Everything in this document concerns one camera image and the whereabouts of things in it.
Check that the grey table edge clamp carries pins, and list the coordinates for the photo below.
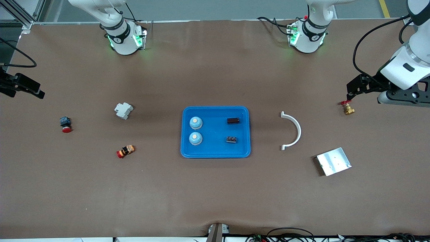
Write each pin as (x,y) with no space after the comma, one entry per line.
(216,233)

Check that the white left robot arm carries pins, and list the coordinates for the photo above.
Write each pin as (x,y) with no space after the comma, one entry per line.
(310,37)

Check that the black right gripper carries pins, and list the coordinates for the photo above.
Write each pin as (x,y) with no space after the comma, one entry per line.
(5,84)

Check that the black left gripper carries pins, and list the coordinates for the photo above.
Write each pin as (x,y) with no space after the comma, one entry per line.
(375,84)

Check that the silver metal plate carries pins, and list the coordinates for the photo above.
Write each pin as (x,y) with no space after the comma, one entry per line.
(333,162)

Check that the dark brown cylinder capacitor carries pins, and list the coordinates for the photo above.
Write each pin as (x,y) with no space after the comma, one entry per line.
(233,120)

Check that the red yellow emergency stop button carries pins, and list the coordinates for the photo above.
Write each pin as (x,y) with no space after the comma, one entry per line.
(125,151)

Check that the red push button switch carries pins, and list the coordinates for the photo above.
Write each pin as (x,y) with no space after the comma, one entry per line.
(66,125)

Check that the blue dome call bell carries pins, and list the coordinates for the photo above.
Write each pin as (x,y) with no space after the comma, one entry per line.
(195,138)
(196,123)

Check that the white curved plastic bracket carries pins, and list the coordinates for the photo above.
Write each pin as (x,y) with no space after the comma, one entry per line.
(297,127)

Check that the black striped capacitor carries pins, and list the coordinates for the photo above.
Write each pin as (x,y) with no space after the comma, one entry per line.
(231,139)

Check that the white circuit breaker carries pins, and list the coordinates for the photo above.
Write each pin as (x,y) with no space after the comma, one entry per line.
(123,111)

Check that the blue plastic tray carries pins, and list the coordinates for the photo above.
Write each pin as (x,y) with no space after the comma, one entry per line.
(215,149)

